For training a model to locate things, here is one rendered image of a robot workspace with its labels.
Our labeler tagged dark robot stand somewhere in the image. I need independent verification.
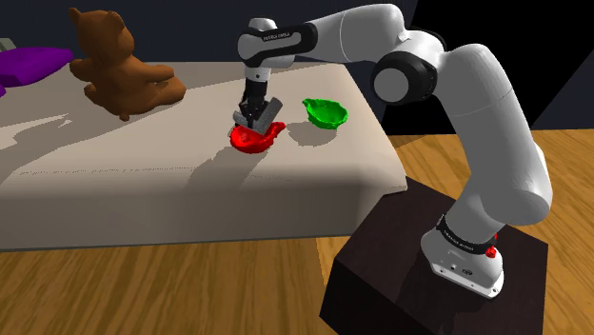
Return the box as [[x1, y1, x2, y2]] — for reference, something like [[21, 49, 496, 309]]
[[319, 176, 549, 335]]

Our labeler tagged beige bed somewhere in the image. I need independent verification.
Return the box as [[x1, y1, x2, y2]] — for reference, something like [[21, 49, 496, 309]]
[[0, 60, 408, 253]]

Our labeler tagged purple pillow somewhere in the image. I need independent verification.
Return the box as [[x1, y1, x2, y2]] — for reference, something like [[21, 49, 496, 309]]
[[0, 46, 75, 89]]

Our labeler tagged brown teddy bear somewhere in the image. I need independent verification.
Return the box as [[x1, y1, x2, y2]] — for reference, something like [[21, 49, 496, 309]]
[[68, 7, 188, 123]]

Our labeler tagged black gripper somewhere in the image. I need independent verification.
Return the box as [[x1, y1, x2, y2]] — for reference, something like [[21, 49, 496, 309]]
[[232, 78, 285, 137]]

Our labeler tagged green bowl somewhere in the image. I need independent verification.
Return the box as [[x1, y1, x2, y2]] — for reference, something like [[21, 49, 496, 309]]
[[302, 97, 349, 130]]

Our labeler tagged red bowl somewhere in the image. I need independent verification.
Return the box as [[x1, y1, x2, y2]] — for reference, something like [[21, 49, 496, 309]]
[[229, 121, 287, 155]]

